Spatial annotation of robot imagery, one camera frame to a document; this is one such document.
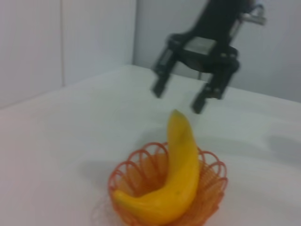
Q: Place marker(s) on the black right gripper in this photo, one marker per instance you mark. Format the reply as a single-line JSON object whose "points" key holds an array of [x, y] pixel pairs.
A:
{"points": [[211, 30]]}

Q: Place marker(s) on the yellow banana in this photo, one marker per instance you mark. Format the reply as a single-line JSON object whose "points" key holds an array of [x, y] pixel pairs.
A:
{"points": [[181, 169]]}

